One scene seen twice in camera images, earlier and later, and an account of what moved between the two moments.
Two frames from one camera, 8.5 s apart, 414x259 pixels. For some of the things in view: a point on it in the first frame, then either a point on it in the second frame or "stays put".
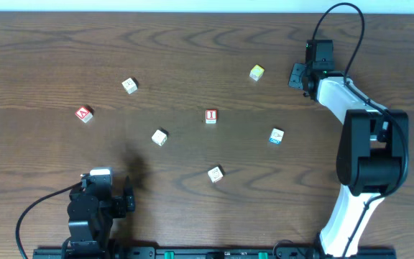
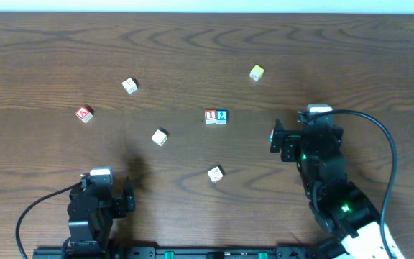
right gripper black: x=298 y=76 → x=286 y=144
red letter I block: x=210 y=116 stays put
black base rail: x=208 y=252 stays put
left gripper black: x=121 y=206 stays put
